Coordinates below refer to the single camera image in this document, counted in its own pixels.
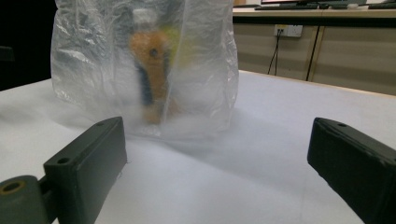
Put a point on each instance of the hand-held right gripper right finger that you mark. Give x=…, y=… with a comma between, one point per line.
x=358, y=165

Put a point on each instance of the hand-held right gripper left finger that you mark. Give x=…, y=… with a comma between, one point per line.
x=90, y=165

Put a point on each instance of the clear plastic bag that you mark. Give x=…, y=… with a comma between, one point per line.
x=93, y=62

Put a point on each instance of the orange plush toy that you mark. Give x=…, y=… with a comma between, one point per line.
x=152, y=74

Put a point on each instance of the black keyboard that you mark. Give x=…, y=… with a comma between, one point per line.
x=383, y=5
x=286, y=6

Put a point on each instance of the white wall socket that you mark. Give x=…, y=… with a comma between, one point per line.
x=288, y=30

